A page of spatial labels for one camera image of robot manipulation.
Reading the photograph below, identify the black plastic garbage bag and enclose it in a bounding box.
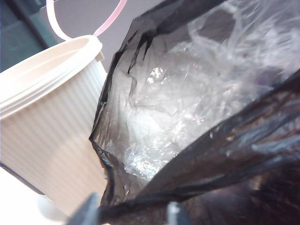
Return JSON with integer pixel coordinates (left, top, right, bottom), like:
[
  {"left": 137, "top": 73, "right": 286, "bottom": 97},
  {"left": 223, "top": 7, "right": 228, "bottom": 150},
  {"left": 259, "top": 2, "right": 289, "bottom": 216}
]
[{"left": 89, "top": 0, "right": 300, "bottom": 225}]

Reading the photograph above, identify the glass partition with black frame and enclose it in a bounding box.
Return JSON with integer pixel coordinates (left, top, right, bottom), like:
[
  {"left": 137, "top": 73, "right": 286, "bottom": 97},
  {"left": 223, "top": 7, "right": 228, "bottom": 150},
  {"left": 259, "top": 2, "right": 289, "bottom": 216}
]
[{"left": 0, "top": 0, "right": 59, "bottom": 73}]

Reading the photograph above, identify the white ribbed plastic trash can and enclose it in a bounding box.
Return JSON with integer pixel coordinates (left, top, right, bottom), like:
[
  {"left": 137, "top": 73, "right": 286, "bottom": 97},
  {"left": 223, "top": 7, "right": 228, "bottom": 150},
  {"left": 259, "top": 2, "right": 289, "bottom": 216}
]
[{"left": 0, "top": 34, "right": 110, "bottom": 218}]

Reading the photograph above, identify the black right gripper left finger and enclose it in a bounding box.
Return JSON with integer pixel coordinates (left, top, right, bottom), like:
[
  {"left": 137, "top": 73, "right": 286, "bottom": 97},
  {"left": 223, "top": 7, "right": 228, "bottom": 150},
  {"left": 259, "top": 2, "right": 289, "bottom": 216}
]
[{"left": 64, "top": 192, "right": 102, "bottom": 225}]

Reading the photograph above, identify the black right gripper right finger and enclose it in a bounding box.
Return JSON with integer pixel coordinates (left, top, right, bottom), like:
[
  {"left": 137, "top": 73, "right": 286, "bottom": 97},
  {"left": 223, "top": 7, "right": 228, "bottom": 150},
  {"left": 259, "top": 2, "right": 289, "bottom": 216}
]
[{"left": 166, "top": 201, "right": 193, "bottom": 225}]

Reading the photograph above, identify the crumpled clear plastic wrap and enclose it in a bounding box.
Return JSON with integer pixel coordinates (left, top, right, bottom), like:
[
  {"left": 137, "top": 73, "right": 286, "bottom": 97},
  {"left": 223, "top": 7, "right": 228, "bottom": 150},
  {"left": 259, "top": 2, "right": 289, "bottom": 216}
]
[{"left": 100, "top": 0, "right": 300, "bottom": 181}]

